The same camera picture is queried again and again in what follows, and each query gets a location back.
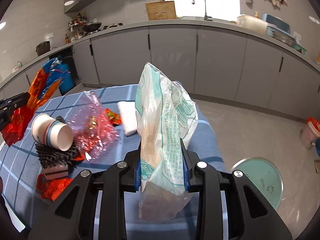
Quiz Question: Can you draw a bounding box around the grey kitchen cabinet run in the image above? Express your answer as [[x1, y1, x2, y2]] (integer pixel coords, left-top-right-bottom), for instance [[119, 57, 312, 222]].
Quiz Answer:
[[1, 20, 319, 119]]

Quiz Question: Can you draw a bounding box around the left wooden cutting board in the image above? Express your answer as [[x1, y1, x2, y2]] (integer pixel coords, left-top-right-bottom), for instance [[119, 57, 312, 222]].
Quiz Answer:
[[145, 1, 177, 21]]

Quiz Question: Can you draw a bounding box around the black mesh scrubber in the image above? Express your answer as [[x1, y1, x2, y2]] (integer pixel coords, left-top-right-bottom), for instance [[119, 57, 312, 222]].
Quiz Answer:
[[31, 113, 78, 180]]

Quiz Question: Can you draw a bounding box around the teal metal-rimmed trash bin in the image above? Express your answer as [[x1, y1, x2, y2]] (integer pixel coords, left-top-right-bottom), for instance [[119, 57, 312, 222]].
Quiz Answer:
[[231, 158, 284, 210]]

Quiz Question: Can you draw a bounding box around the white green-printed plastic bag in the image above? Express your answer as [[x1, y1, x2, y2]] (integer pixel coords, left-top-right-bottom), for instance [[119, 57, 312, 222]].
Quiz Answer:
[[135, 62, 198, 223]]

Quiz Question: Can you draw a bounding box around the white plastic tub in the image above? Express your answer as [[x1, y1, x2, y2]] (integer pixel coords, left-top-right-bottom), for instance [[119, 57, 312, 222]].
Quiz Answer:
[[236, 14, 268, 34]]

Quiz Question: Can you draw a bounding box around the blue gas cylinder left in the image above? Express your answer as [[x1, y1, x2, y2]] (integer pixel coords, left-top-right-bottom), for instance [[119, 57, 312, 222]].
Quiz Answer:
[[50, 56, 75, 95]]

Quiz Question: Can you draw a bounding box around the white foam block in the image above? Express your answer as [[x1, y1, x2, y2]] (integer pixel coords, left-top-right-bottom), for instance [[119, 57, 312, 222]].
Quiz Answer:
[[117, 101, 137, 137]]

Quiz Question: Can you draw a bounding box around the pink crinkled plastic bag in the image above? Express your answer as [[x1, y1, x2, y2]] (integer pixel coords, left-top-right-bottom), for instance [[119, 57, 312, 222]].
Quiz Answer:
[[66, 91, 119, 161]]

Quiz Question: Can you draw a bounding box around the blue dish rack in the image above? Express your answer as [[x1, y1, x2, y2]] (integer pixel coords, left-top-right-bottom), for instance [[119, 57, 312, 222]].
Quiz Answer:
[[261, 14, 291, 37]]

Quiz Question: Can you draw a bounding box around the black wok on stove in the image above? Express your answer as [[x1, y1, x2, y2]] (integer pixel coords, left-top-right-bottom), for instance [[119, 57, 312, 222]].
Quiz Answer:
[[82, 22, 102, 33]]

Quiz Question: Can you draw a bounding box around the white paper cup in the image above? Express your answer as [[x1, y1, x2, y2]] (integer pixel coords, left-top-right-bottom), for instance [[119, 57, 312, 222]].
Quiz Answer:
[[31, 113, 74, 151]]

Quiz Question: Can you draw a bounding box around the white bucket red bag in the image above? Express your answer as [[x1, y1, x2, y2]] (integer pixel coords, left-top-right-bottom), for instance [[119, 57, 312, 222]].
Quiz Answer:
[[299, 117, 320, 150]]

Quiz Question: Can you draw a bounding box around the small red snack wrapper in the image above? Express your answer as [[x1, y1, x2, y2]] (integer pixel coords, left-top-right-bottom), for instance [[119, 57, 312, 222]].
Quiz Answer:
[[105, 108, 122, 126]]

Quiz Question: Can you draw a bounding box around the teal plastic basin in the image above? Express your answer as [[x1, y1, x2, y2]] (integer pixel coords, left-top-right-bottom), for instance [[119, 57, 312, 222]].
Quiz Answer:
[[292, 43, 306, 55]]

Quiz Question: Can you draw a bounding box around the steel basin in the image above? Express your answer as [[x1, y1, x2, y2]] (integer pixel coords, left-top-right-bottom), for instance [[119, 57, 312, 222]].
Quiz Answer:
[[272, 30, 296, 47]]

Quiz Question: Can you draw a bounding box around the black kitchen faucet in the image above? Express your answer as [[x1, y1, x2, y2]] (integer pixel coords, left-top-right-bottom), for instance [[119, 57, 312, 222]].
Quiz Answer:
[[191, 0, 213, 21]]

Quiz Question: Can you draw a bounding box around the red plastic wrapper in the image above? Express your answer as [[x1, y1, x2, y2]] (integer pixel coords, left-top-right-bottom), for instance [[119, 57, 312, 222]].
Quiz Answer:
[[36, 151, 84, 201]]

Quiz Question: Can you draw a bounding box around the orange blue snack wrapper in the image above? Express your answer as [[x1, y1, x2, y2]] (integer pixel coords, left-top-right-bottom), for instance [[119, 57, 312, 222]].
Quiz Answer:
[[1, 59, 61, 147]]

